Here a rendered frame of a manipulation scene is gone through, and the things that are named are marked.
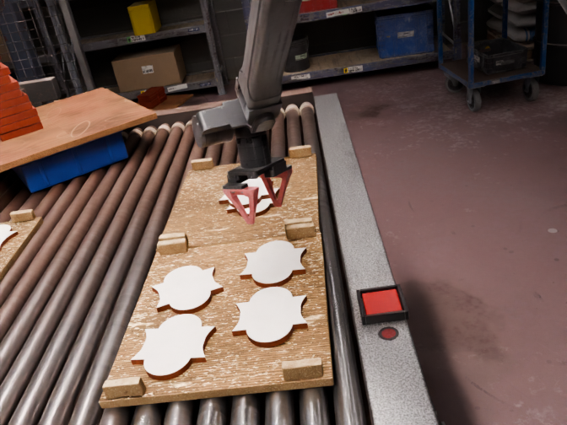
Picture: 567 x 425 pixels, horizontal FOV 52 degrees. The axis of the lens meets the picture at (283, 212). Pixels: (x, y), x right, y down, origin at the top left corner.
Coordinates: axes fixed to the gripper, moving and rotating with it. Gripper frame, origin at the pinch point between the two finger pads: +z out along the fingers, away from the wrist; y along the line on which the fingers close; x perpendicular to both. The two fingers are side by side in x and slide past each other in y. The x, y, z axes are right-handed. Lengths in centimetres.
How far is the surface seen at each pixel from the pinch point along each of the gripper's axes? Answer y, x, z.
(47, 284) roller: 19.0, -44.6, 11.2
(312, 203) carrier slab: -22.3, -2.5, 6.1
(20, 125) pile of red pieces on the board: -21, -99, -17
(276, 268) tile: 3.8, 3.3, 9.9
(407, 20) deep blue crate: -425, -119, -23
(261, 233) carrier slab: -8.1, -7.6, 8.0
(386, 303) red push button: 4.6, 24.8, 14.0
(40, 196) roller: -12, -85, 2
